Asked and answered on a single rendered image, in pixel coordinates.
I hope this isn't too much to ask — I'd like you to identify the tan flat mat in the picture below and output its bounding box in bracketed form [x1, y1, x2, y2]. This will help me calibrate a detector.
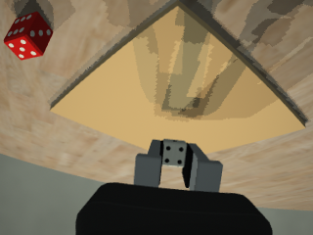
[50, 0, 306, 154]

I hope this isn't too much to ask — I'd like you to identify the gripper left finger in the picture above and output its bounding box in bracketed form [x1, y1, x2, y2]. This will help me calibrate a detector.
[133, 139, 163, 187]

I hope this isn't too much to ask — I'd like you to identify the white die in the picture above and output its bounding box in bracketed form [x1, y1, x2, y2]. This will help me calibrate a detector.
[162, 139, 187, 167]

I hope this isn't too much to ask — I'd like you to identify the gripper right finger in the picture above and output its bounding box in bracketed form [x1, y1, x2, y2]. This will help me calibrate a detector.
[182, 143, 223, 192]

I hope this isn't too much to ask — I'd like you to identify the red die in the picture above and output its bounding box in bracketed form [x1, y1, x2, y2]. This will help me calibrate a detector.
[4, 12, 53, 60]

